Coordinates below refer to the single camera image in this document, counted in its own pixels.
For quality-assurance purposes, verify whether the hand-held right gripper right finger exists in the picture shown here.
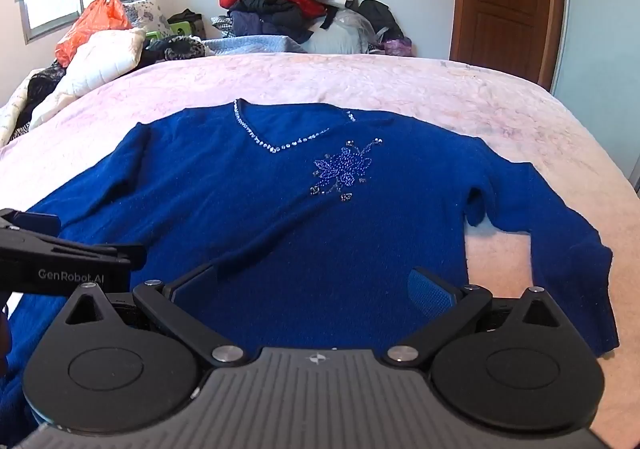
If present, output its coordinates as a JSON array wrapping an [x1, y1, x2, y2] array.
[[382, 267, 562, 371]]

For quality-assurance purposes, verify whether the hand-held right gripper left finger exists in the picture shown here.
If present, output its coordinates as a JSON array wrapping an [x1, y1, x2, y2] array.
[[64, 263, 249, 370]]

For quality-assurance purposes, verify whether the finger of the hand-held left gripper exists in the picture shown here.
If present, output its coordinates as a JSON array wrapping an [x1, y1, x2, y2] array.
[[0, 208, 62, 241]]

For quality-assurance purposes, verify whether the blue knit sweater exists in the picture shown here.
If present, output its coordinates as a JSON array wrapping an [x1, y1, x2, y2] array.
[[0, 98, 621, 447]]

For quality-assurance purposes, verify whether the patterned quilt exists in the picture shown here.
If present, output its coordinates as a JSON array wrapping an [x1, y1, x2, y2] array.
[[0, 62, 68, 148]]

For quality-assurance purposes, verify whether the orange plastic bag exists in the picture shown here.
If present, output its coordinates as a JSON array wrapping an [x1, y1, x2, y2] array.
[[54, 0, 134, 69]]

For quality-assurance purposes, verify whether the pink bed blanket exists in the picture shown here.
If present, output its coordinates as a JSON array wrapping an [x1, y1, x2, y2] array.
[[0, 52, 640, 449]]

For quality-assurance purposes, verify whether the leopard print cloth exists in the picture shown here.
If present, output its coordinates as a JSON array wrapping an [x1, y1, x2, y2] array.
[[142, 35, 207, 68]]

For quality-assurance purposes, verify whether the window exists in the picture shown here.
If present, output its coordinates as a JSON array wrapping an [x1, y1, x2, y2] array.
[[19, 0, 135, 45]]

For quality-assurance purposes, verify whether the green box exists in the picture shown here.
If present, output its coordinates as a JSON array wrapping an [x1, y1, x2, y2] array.
[[145, 22, 203, 42]]

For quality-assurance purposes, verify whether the floral print pillow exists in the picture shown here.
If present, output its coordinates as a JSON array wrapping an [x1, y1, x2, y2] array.
[[122, 0, 174, 43]]

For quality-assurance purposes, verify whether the light blue blanket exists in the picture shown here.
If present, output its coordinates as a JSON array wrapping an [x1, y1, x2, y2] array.
[[202, 35, 308, 61]]

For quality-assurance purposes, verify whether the small black bag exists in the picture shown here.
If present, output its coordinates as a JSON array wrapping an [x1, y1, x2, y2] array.
[[167, 8, 203, 32]]

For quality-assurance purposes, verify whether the purple bag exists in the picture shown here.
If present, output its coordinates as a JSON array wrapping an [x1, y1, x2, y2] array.
[[380, 36, 414, 58]]

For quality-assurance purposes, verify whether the checkered cloth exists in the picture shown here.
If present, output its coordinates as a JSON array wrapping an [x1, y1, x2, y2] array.
[[210, 15, 237, 38]]

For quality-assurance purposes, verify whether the navy garment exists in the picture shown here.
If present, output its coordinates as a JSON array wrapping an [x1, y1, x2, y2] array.
[[229, 9, 282, 38]]

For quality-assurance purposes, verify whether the clear plastic bag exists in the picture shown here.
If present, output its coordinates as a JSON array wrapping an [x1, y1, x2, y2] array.
[[305, 9, 383, 55]]

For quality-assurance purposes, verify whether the pale blue wardrobe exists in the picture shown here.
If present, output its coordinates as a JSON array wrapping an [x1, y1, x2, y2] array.
[[550, 0, 640, 190]]

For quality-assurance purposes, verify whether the brown wooden door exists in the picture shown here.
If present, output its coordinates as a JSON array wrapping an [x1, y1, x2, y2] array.
[[449, 0, 568, 92]]

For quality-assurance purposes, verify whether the black padded jacket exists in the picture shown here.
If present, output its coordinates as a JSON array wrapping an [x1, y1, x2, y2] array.
[[231, 0, 313, 44]]

